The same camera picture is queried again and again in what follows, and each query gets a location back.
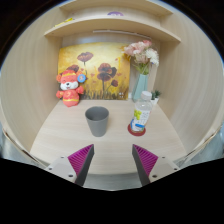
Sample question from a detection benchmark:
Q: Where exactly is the small potted succulent right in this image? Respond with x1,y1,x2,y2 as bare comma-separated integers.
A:
155,90,161,100

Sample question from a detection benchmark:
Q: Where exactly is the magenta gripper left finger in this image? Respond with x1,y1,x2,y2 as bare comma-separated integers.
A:
46,143,95,187

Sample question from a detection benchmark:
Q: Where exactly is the grey plastic cup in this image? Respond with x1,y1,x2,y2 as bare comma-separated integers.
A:
85,106,109,137

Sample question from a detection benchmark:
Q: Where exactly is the small potted succulent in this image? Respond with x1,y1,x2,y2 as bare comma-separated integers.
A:
155,90,161,100
151,92,156,105

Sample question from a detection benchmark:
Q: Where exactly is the small potted succulent left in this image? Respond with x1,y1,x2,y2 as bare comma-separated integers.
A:
151,92,156,105

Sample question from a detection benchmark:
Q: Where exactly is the teal ceramic vase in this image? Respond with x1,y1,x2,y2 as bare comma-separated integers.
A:
132,74,148,101

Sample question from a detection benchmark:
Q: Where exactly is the red plush mascot toy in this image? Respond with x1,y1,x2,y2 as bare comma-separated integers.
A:
56,70,86,107

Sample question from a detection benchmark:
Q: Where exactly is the clear plastic water bottle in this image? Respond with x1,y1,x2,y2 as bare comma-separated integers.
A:
130,91,153,131

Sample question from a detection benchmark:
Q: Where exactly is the yellow poppy flower painting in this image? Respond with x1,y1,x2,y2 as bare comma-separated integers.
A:
58,42,130,100

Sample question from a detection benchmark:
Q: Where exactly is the pink white flower bouquet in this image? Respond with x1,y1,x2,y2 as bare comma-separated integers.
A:
123,40,159,75

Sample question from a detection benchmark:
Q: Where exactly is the round purple number sticker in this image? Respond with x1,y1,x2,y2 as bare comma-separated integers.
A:
107,11,124,16

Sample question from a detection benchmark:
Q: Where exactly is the yellow object on shelf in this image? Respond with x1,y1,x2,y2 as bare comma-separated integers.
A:
54,18,74,27

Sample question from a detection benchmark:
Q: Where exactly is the wooden desk cubicle shelf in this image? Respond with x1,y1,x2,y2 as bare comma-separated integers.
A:
0,0,224,174

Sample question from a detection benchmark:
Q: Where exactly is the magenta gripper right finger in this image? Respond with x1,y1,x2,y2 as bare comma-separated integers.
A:
131,144,181,187

